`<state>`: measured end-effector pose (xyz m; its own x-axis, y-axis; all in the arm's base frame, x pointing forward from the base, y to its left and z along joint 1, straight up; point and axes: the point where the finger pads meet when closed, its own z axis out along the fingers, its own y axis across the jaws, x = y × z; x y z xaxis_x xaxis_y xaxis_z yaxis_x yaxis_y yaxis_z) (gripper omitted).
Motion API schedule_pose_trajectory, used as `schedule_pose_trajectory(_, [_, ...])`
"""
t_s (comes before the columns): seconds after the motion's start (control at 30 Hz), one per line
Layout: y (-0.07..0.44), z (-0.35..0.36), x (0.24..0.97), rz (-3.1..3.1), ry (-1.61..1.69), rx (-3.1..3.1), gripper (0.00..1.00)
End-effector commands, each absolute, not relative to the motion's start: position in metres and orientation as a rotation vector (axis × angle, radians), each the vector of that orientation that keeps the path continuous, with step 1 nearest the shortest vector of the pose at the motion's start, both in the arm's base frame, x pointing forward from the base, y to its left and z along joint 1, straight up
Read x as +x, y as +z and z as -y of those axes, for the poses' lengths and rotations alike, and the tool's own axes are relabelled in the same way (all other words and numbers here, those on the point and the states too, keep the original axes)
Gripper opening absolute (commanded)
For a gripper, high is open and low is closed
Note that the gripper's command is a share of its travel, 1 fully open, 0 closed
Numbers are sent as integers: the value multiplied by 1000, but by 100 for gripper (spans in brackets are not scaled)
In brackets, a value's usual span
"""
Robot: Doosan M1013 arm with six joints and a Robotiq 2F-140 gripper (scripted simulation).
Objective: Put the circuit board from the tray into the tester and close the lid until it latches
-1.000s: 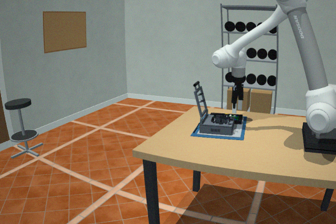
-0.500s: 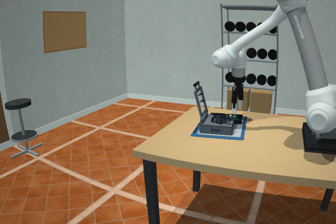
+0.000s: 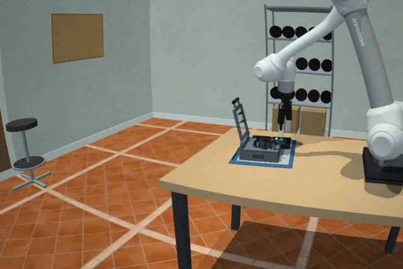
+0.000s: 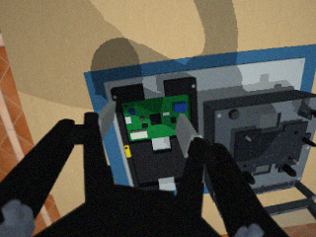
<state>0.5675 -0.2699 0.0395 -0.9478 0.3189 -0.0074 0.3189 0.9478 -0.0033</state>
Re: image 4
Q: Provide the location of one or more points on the green circuit board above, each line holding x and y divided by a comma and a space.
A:
156, 117

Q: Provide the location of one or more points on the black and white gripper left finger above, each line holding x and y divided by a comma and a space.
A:
25, 189

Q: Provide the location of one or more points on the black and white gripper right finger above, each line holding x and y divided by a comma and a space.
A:
242, 213

